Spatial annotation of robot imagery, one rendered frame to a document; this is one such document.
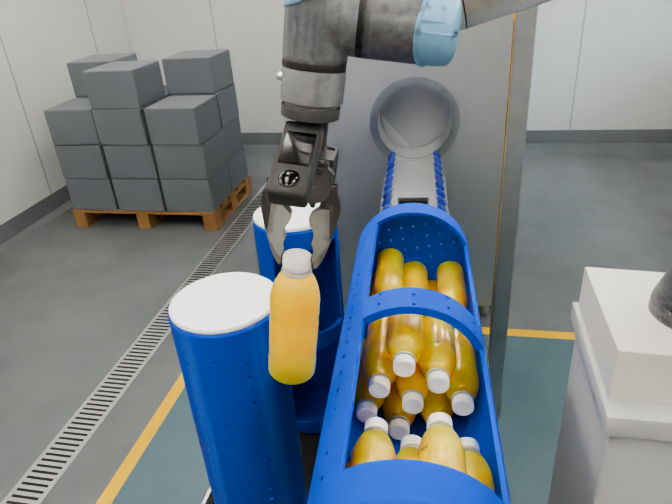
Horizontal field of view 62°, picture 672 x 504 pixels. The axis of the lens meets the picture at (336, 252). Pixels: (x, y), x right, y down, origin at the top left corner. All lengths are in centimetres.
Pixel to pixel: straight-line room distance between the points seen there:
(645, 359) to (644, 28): 504
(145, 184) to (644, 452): 391
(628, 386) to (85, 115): 405
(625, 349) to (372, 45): 59
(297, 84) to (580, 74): 523
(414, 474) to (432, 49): 49
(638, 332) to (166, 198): 380
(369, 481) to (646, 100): 549
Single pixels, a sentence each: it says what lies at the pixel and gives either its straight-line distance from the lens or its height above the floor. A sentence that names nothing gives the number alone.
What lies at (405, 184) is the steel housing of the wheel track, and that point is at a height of 93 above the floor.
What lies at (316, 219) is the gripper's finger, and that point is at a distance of 71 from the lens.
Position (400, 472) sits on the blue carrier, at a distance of 74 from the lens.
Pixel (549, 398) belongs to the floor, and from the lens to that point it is 273.
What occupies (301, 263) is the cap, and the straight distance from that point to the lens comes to 73.
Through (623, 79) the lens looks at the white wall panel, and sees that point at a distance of 591.
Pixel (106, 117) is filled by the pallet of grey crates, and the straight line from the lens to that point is 441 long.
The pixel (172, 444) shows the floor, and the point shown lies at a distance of 262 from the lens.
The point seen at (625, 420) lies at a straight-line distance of 99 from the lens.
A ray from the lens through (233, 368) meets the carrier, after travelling 141.
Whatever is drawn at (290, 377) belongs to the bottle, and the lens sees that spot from 82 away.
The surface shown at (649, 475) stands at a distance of 109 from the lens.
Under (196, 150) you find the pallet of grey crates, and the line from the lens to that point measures 416.
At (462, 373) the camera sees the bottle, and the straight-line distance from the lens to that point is 109.
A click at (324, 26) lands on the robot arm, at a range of 64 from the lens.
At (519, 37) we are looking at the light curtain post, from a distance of 187.
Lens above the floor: 180
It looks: 28 degrees down
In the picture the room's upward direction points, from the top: 4 degrees counter-clockwise
